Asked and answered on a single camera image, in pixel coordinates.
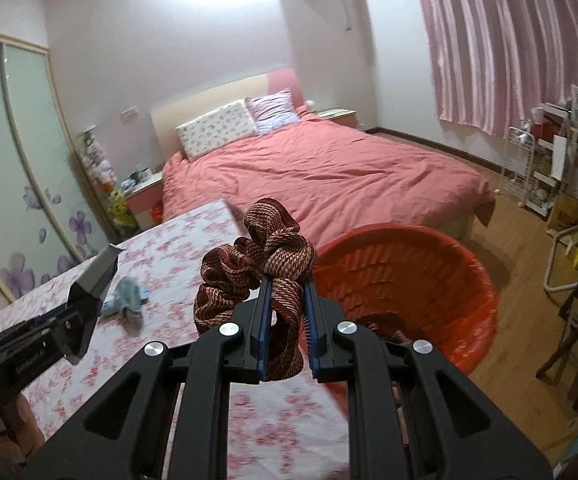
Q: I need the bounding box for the large red plastic basket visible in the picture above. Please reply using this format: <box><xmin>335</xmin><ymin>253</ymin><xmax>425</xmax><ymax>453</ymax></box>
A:
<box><xmin>313</xmin><ymin>223</ymin><xmax>500</xmax><ymax>411</ymax></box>

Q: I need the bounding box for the white wire rack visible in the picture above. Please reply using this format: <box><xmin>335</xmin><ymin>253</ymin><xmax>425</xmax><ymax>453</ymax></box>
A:
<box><xmin>499</xmin><ymin>126</ymin><xmax>538</xmax><ymax>208</ymax></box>

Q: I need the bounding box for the wooden bedside table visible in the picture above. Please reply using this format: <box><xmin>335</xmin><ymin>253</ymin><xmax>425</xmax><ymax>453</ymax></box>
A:
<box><xmin>316</xmin><ymin>108</ymin><xmax>359</xmax><ymax>129</ymax></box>

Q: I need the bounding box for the pink white nightstand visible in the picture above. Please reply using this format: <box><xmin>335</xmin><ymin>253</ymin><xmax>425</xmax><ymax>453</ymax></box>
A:
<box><xmin>124</xmin><ymin>170</ymin><xmax>166</xmax><ymax>231</ymax></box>

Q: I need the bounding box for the column of plush toys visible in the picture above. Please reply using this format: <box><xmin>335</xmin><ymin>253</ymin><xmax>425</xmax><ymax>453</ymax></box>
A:
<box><xmin>80</xmin><ymin>127</ymin><xmax>137</xmax><ymax>238</ymax></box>

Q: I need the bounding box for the pink striped curtain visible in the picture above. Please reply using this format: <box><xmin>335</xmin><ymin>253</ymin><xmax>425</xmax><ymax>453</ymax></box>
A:
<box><xmin>408</xmin><ymin>0</ymin><xmax>578</xmax><ymax>148</ymax></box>

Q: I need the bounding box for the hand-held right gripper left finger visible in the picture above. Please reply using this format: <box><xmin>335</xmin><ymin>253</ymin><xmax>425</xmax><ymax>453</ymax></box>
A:
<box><xmin>24</xmin><ymin>275</ymin><xmax>275</xmax><ymax>480</ymax></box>

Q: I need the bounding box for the beige pink headboard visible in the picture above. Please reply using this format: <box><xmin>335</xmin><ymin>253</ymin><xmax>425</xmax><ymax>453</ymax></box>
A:
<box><xmin>149</xmin><ymin>67</ymin><xmax>305</xmax><ymax>171</ymax></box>

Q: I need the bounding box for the white standing air conditioner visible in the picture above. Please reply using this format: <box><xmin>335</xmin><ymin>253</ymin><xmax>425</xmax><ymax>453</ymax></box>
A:
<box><xmin>275</xmin><ymin>0</ymin><xmax>370</xmax><ymax>111</ymax></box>

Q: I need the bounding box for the wardrobe with purple flower doors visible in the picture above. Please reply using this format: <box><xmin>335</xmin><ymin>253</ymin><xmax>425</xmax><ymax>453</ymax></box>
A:
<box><xmin>0</xmin><ymin>35</ymin><xmax>120</xmax><ymax>331</ymax></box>

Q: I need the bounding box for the brown woven scrunchie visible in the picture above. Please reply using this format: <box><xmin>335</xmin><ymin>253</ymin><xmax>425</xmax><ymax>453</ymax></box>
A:
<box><xmin>192</xmin><ymin>199</ymin><xmax>318</xmax><ymax>381</ymax></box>

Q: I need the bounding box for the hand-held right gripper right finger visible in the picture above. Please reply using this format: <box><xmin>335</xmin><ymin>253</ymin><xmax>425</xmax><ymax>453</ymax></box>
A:
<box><xmin>303</xmin><ymin>276</ymin><xmax>552</xmax><ymax>480</ymax></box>

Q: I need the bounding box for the cardboard box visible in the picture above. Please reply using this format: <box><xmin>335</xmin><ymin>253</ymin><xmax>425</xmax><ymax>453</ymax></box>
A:
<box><xmin>546</xmin><ymin>192</ymin><xmax>578</xmax><ymax>233</ymax></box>

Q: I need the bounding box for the pale teal cloth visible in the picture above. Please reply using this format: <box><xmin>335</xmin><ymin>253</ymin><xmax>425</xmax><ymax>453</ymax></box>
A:
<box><xmin>100</xmin><ymin>276</ymin><xmax>151</xmax><ymax>333</ymax></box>

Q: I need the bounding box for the white tube frame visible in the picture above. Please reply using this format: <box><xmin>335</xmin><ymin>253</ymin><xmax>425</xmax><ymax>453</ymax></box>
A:
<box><xmin>544</xmin><ymin>222</ymin><xmax>578</xmax><ymax>293</ymax></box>

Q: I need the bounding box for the white floral pillow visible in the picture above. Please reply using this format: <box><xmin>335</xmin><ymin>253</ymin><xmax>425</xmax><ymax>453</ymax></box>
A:
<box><xmin>175</xmin><ymin>100</ymin><xmax>260</xmax><ymax>162</ymax></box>

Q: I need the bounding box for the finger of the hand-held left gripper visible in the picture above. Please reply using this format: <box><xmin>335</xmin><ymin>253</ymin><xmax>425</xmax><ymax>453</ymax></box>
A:
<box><xmin>69</xmin><ymin>244</ymin><xmax>120</xmax><ymax>367</ymax></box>

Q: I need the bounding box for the bed with red duvet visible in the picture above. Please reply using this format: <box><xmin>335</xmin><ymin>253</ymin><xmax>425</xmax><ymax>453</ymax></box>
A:
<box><xmin>161</xmin><ymin>110</ymin><xmax>497</xmax><ymax>251</ymax></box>

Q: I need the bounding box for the white shelf cart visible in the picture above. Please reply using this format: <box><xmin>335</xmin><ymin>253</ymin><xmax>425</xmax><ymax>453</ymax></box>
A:
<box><xmin>526</xmin><ymin>102</ymin><xmax>577</xmax><ymax>218</ymax></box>

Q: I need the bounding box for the pink striped pillow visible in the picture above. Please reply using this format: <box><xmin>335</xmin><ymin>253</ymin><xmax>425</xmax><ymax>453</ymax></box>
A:
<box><xmin>245</xmin><ymin>88</ymin><xmax>302</xmax><ymax>134</ymax></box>

